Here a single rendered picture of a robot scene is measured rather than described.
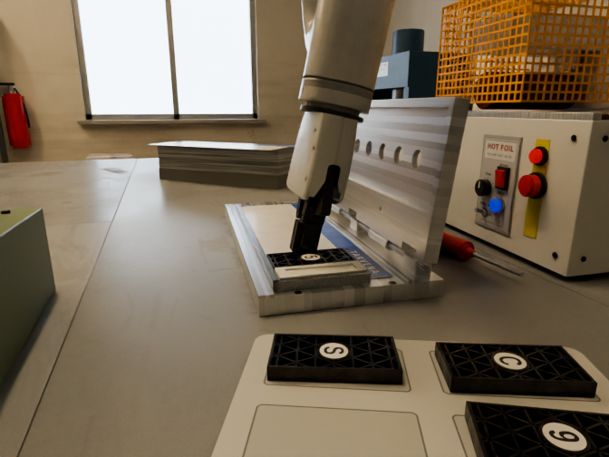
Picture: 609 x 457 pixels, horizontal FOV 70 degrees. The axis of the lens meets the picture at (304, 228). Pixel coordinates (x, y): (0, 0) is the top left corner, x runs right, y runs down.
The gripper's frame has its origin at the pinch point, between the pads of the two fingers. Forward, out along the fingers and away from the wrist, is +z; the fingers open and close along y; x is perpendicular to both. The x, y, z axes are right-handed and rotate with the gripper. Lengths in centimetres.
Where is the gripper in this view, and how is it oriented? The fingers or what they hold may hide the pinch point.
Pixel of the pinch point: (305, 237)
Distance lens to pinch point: 54.4
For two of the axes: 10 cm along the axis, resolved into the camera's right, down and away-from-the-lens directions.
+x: 9.5, 1.4, 2.9
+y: 2.5, 2.6, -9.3
